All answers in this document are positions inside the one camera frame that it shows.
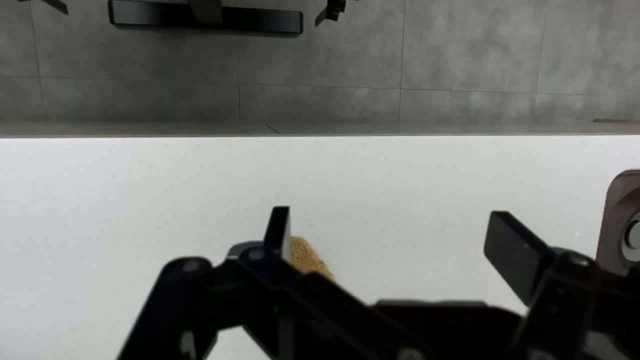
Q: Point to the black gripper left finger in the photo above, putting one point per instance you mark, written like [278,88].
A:
[286,312]

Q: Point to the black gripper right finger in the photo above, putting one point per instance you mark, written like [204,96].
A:
[575,309]

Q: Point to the brown fuzzy cloth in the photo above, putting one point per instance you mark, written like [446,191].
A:
[304,259]

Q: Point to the brown round-holed object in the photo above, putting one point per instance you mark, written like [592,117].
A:
[620,212]

